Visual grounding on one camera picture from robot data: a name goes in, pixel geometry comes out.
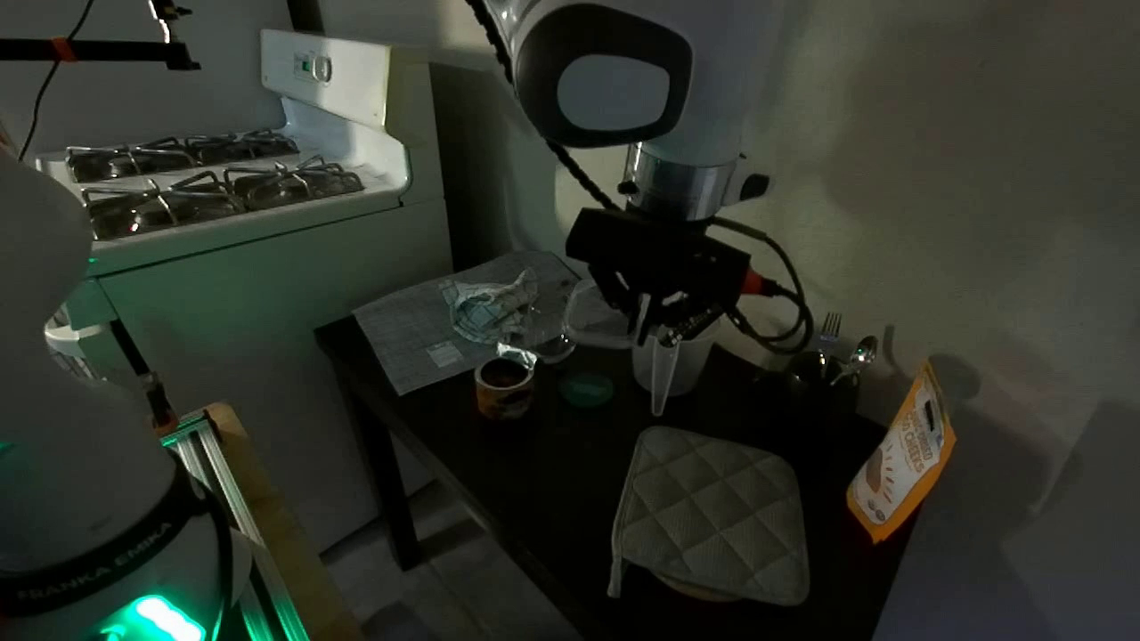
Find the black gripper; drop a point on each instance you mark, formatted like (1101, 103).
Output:
(661, 285)

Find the green round lid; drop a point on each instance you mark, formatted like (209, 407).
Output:
(584, 389)

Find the clear drinking glass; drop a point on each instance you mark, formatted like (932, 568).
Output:
(562, 342)

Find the black utensil holder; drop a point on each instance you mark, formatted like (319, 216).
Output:
(822, 370)

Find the black table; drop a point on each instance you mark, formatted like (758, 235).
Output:
(534, 473)

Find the grey quilted pot holder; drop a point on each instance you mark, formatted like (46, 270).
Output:
(715, 516)

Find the small white paper packet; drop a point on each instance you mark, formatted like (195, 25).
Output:
(448, 353)

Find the white kitchen stove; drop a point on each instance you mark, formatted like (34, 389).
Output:
(238, 295)

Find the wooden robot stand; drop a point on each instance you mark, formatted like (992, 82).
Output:
(278, 522)

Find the thin black stand pole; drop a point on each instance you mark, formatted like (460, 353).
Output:
(144, 376)

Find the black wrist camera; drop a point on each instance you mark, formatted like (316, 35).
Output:
(653, 235)

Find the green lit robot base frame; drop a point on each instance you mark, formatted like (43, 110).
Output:
(146, 617)

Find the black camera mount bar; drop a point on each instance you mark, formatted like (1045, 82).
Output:
(109, 50)

